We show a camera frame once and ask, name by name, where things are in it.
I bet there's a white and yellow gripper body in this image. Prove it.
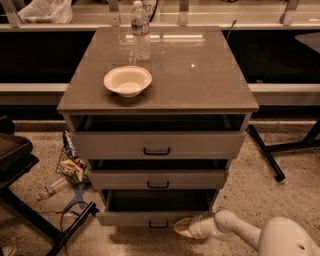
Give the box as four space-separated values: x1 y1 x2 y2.
173 215 216 239

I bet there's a grey drawer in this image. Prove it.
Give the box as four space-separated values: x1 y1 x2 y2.
97 189 217 229
71 132 246 160
89 169 226 190

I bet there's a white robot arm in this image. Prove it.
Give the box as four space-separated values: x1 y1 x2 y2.
174 210 320 256

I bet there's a grey drawer cabinet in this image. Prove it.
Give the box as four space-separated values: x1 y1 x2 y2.
56 25 260 201

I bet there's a blue floor tape mark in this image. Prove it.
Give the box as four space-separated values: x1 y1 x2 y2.
64 183 90 211

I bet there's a black stand base right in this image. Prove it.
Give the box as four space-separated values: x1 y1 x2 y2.
248 120 320 182

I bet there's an empty bottle on floor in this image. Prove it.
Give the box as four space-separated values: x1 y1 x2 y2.
37 177 69 201

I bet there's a white paper bowl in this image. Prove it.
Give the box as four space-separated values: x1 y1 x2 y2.
103 66 152 98

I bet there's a clear plastic water bottle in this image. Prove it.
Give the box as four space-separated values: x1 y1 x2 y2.
131 0 151 61

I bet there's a white plastic bag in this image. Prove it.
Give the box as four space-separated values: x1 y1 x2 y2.
18 0 73 24

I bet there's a black cable on floor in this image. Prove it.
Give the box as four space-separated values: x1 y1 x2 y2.
35 200 90 256

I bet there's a wire basket with snacks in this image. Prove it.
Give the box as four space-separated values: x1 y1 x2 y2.
59 131 89 184

